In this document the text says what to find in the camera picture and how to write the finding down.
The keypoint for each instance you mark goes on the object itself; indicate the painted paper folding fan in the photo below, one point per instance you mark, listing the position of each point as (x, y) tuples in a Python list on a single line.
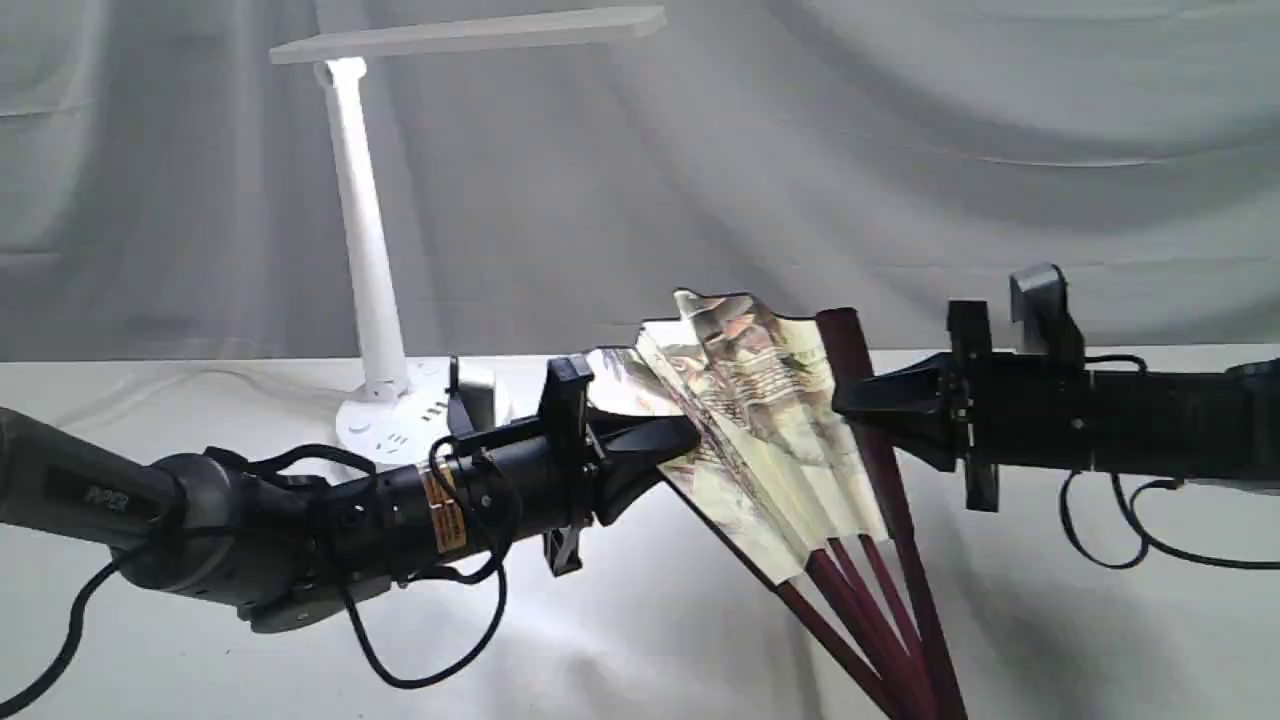
[(816, 510)]

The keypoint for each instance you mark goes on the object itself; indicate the white desk lamp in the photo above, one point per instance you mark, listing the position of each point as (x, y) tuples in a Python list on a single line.
[(399, 410)]

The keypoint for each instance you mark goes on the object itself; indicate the grey fabric backdrop curtain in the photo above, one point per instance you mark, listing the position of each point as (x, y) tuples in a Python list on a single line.
[(168, 192)]

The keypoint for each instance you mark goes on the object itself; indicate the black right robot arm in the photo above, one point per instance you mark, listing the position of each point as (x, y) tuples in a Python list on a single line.
[(1219, 427)]

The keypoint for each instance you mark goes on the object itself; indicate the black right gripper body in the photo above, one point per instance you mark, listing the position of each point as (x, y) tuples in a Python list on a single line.
[(1013, 409)]

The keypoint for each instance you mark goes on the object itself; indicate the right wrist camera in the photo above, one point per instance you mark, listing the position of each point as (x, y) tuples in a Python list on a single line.
[(1040, 316)]

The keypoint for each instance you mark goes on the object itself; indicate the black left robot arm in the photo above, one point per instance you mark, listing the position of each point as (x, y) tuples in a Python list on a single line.
[(288, 539)]

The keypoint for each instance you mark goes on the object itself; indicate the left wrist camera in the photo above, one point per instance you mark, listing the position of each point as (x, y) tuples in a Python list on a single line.
[(470, 398)]

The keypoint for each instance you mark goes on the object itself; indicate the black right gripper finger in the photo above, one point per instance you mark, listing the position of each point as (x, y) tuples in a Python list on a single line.
[(934, 441), (923, 391)]

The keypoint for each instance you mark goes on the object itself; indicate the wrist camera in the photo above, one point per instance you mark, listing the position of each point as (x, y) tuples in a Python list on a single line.
[(470, 398), (1040, 316)]

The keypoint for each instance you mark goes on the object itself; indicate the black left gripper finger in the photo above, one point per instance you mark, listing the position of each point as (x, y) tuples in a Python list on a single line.
[(634, 443), (621, 485)]

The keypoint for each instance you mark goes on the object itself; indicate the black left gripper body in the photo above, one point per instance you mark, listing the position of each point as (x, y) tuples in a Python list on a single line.
[(483, 492)]

